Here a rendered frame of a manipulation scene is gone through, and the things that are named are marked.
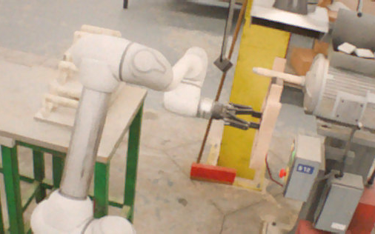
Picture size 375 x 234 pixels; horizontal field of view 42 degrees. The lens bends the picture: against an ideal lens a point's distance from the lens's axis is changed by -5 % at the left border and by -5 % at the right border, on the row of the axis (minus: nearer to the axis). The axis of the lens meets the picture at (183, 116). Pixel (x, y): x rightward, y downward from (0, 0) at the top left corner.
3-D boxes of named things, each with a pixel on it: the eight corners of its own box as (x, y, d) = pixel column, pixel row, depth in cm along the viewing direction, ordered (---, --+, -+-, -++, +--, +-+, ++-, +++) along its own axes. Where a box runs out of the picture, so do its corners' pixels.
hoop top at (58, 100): (87, 108, 208) (87, 101, 206) (84, 112, 206) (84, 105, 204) (44, 98, 211) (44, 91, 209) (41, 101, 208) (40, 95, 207)
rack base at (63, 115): (103, 115, 222) (103, 112, 221) (90, 133, 209) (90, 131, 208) (47, 102, 225) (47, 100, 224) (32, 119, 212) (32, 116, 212)
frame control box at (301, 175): (335, 188, 209) (353, 138, 195) (336, 221, 191) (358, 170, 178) (280, 175, 212) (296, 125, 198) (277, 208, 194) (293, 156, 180)
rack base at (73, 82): (115, 98, 235) (116, 81, 230) (103, 115, 221) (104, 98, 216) (62, 86, 238) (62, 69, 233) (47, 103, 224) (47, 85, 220)
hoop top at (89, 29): (121, 36, 234) (122, 30, 232) (119, 39, 231) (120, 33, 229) (82, 29, 236) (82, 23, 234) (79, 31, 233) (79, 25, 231)
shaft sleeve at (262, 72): (301, 76, 204) (301, 78, 201) (299, 84, 205) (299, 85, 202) (258, 66, 206) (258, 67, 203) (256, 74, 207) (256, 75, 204)
